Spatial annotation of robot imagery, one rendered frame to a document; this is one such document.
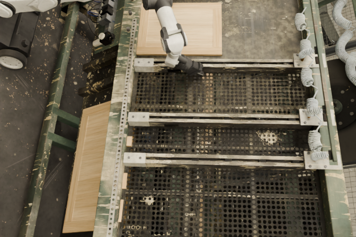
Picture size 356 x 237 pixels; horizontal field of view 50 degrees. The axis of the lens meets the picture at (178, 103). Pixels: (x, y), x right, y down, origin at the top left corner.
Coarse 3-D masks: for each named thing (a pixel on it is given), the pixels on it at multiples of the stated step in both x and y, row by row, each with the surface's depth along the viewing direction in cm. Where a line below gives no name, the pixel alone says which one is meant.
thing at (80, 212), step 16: (96, 112) 280; (80, 128) 284; (96, 128) 274; (80, 144) 277; (96, 144) 267; (80, 160) 270; (96, 160) 260; (80, 176) 264; (96, 176) 254; (128, 176) 237; (80, 192) 257; (96, 192) 248; (80, 208) 251; (64, 224) 254; (80, 224) 245
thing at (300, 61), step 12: (144, 60) 246; (156, 60) 245; (192, 60) 244; (204, 60) 243; (216, 60) 243; (228, 60) 242; (240, 60) 242; (252, 60) 241; (264, 60) 241; (276, 60) 240; (288, 60) 240; (300, 60) 235; (312, 60) 235; (324, 60) 234; (252, 72) 245; (264, 72) 245; (276, 72) 244; (288, 72) 243; (300, 72) 243
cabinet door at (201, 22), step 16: (144, 16) 268; (176, 16) 267; (192, 16) 267; (208, 16) 266; (144, 32) 262; (192, 32) 260; (208, 32) 260; (144, 48) 256; (160, 48) 256; (192, 48) 254; (208, 48) 254
